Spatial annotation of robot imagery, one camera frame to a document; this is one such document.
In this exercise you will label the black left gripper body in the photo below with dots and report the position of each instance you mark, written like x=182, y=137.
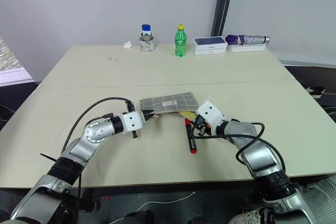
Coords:
x=135, y=134

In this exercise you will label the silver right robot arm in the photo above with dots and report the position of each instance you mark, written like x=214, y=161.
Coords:
x=260, y=155

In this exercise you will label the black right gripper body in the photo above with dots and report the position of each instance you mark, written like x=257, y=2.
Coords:
x=200, y=123

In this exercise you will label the grey grid pouch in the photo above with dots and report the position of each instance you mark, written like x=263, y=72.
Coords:
x=169, y=102

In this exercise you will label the flat white box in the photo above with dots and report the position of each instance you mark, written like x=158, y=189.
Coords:
x=246, y=47

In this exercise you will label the green soda bottle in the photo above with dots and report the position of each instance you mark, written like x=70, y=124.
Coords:
x=180, y=41

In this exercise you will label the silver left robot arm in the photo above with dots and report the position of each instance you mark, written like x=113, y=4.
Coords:
x=94, y=132

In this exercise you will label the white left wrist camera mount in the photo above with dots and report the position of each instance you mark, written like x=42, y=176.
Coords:
x=132, y=122

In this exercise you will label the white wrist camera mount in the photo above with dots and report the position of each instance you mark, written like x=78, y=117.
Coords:
x=211, y=113
x=132, y=122

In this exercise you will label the black and white sneaker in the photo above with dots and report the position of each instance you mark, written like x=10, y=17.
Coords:
x=316, y=90

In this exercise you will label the white bottle with blue cap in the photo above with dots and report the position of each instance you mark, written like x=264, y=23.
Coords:
x=146, y=31

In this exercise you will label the blue-capped bottle in tape roll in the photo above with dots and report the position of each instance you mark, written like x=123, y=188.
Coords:
x=147, y=43

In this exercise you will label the white phone box blue print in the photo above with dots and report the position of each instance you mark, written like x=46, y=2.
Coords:
x=210, y=42

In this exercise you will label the yellow highlighter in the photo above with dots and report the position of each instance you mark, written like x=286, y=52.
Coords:
x=188, y=114

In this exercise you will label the plain white phone box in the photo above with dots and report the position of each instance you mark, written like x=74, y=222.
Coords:
x=210, y=51

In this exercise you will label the crumpled white tissue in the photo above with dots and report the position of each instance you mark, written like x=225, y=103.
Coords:
x=128, y=44

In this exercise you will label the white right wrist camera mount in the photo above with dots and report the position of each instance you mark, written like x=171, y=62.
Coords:
x=211, y=113

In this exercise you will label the dark vertical pillar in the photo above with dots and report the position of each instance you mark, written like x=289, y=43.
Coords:
x=223, y=6

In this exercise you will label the red and black marker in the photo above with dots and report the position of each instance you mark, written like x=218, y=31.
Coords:
x=190, y=140

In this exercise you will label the purple folded umbrella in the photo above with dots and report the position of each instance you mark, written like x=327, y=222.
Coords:
x=246, y=39

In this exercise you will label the grey ribbed cloth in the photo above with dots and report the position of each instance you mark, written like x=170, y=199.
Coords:
x=320, y=195

